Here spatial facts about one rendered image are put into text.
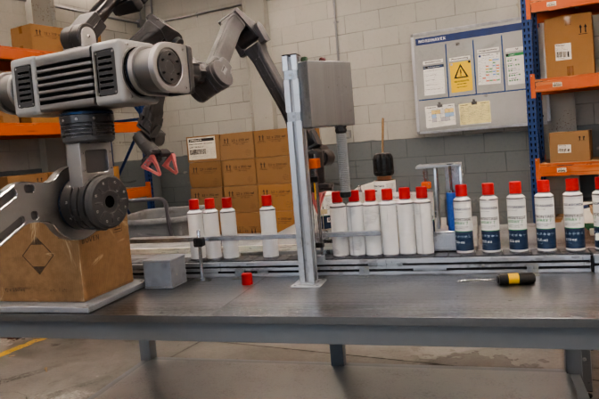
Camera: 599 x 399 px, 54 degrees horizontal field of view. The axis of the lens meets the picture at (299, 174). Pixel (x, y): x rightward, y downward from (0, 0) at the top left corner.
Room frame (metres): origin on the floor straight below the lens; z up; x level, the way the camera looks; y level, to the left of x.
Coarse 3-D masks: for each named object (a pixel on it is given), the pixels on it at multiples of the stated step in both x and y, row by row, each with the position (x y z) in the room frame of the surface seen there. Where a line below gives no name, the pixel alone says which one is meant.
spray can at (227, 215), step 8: (224, 200) 1.94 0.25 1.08; (224, 208) 1.94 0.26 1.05; (232, 208) 1.94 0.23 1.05; (224, 216) 1.93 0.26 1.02; (232, 216) 1.93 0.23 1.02; (224, 224) 1.93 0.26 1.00; (232, 224) 1.93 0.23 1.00; (224, 232) 1.93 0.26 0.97; (232, 232) 1.93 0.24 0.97; (224, 240) 1.93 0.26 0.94; (232, 240) 1.93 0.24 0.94; (224, 248) 1.94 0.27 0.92; (232, 248) 1.93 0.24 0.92; (224, 256) 1.94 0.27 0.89; (232, 256) 1.93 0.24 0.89
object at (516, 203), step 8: (512, 184) 1.68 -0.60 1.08; (520, 184) 1.68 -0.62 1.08; (512, 192) 1.68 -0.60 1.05; (520, 192) 1.68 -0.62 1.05; (512, 200) 1.68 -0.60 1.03; (520, 200) 1.67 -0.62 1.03; (512, 208) 1.68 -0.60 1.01; (520, 208) 1.67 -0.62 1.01; (512, 216) 1.68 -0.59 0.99; (520, 216) 1.67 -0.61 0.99; (512, 224) 1.68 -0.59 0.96; (520, 224) 1.67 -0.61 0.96; (512, 232) 1.68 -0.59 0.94; (520, 232) 1.67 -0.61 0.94; (512, 240) 1.68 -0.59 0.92; (520, 240) 1.67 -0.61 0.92; (512, 248) 1.68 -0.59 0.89; (520, 248) 1.67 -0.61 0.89; (528, 248) 1.68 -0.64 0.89
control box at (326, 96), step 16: (304, 64) 1.68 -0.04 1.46; (320, 64) 1.70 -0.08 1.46; (336, 64) 1.74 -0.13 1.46; (304, 80) 1.69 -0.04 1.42; (320, 80) 1.70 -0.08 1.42; (336, 80) 1.74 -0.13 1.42; (304, 96) 1.69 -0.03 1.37; (320, 96) 1.70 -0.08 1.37; (336, 96) 1.74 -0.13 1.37; (352, 96) 1.78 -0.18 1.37; (304, 112) 1.70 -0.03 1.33; (320, 112) 1.69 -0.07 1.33; (336, 112) 1.73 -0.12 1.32; (352, 112) 1.77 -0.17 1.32; (304, 128) 1.72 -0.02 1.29
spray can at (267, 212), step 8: (264, 200) 1.90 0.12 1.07; (264, 208) 1.90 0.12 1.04; (272, 208) 1.90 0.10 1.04; (264, 216) 1.89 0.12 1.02; (272, 216) 1.90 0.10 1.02; (264, 224) 1.90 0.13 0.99; (272, 224) 1.90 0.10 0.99; (264, 232) 1.90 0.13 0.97; (272, 232) 1.89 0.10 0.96; (264, 240) 1.90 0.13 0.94; (272, 240) 1.89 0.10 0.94; (264, 248) 1.90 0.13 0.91; (272, 248) 1.89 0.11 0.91; (264, 256) 1.90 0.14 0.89; (272, 256) 1.89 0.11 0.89
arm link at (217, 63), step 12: (240, 12) 1.89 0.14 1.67; (228, 24) 1.82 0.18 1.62; (240, 24) 1.87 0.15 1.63; (252, 24) 1.92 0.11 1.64; (228, 36) 1.78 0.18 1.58; (240, 36) 1.93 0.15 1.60; (252, 36) 1.91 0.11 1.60; (216, 48) 1.71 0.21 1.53; (228, 48) 1.74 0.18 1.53; (216, 60) 1.59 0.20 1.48; (228, 60) 1.71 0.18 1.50; (216, 72) 1.56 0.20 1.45; (228, 72) 1.62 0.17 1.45; (216, 84) 1.57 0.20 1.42; (228, 84) 1.59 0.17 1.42
